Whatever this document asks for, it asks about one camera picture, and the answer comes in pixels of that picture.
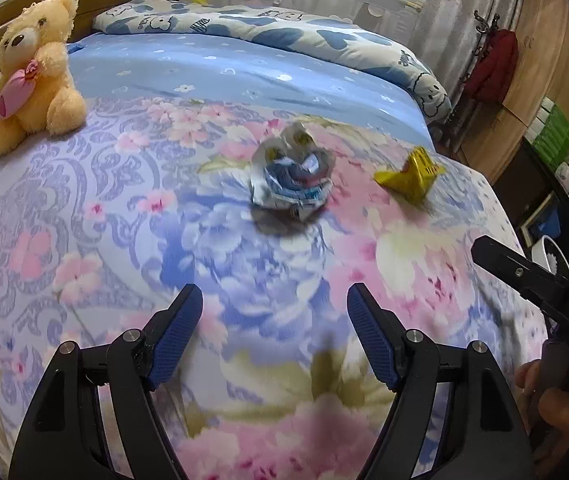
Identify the yellow snack bag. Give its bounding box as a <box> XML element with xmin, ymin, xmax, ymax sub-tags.
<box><xmin>373</xmin><ymin>146</ymin><xmax>445</xmax><ymax>205</ymax></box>

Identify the silver blue wrapper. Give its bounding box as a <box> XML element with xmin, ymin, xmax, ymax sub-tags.
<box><xmin>250</xmin><ymin>122</ymin><xmax>335</xmax><ymax>221</ymax></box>

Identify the white black trash bin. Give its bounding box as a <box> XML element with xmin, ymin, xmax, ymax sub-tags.
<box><xmin>531</xmin><ymin>235</ymin><xmax>569</xmax><ymax>281</ymax></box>

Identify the right hand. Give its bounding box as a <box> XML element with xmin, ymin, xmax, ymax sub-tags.
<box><xmin>515</xmin><ymin>359</ymin><xmax>569</xmax><ymax>479</ymax></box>

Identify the black tv cabinet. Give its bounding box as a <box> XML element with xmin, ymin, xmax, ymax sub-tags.
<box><xmin>493</xmin><ymin>140</ymin><xmax>569</xmax><ymax>264</ymax></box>

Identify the green white box stack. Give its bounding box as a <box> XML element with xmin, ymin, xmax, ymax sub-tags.
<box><xmin>524</xmin><ymin>96</ymin><xmax>569</xmax><ymax>171</ymax></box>

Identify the wooden coat stand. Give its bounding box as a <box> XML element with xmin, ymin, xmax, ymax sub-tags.
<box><xmin>436</xmin><ymin>8</ymin><xmax>502</xmax><ymax>154</ymax></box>

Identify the red coat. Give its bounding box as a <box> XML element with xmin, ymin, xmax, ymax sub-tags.
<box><xmin>463</xmin><ymin>29</ymin><xmax>519</xmax><ymax>104</ymax></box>

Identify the wooden wardrobe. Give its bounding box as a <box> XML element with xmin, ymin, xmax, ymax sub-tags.
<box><xmin>461</xmin><ymin>0</ymin><xmax>569</xmax><ymax>183</ymax></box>

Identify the yellow teddy bear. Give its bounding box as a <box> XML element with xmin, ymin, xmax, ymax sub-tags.
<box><xmin>0</xmin><ymin>0</ymin><xmax>87</xmax><ymax>156</ymax></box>

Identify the blue bed sheet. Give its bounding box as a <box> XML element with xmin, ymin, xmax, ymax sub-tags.
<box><xmin>70</xmin><ymin>32</ymin><xmax>433</xmax><ymax>148</ymax></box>

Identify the blue white cartoon quilt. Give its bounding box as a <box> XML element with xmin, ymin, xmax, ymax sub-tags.
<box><xmin>92</xmin><ymin>0</ymin><xmax>452</xmax><ymax>120</ymax></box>

